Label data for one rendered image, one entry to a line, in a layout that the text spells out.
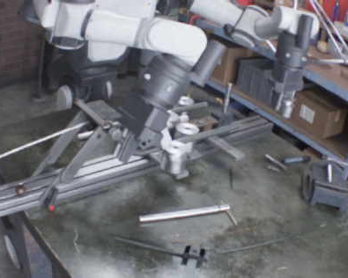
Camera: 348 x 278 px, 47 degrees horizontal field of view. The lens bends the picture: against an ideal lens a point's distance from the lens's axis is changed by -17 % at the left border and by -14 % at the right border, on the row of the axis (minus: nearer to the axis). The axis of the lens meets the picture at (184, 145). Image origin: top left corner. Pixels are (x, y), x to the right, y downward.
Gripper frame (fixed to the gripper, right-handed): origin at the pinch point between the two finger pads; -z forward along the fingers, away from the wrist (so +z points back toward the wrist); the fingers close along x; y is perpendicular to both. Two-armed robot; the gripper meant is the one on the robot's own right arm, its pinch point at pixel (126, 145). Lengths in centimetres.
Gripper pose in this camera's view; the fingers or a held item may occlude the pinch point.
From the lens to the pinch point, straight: 89.5
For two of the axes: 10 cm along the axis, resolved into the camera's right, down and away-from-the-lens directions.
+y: -5.7, -2.5, -7.8
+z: 5.1, -8.6, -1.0
